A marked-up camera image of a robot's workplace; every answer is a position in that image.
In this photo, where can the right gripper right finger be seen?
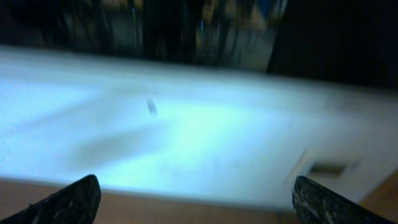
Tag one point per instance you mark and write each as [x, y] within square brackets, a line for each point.
[316, 204]

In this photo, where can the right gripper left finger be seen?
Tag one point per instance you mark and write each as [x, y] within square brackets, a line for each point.
[76, 203]

